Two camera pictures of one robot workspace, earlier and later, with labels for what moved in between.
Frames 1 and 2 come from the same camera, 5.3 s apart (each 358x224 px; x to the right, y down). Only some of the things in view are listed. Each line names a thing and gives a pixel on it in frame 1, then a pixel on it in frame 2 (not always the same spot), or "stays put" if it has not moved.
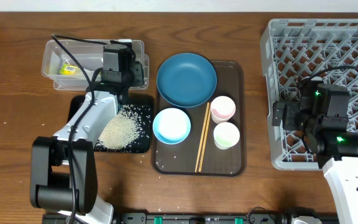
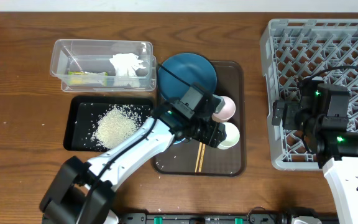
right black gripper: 291,107 stays put
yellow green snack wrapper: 68,69 → 78,78
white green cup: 226,135 stays put
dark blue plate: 186,79 stays put
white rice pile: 122,131 stays put
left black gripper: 138,68 → 217,135
